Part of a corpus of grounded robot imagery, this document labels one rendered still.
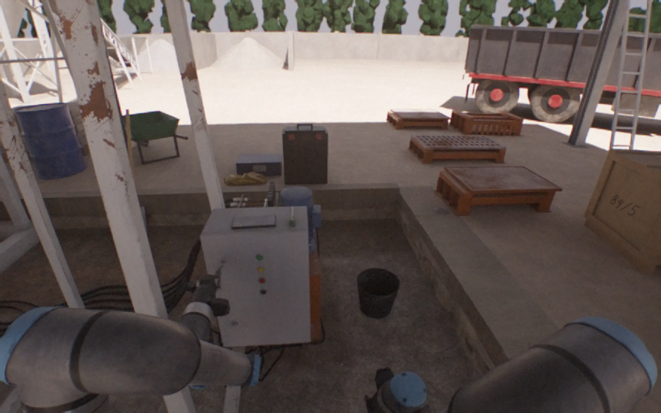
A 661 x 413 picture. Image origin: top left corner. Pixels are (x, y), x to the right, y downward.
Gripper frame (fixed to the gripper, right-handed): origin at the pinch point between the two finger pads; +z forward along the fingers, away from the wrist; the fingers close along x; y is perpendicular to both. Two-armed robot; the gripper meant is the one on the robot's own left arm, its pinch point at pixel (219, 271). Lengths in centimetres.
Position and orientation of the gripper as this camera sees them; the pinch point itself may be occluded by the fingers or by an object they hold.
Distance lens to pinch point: 127.9
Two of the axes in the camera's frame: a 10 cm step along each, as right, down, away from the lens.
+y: -10.0, 0.3, -0.9
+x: -0.1, 8.9, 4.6
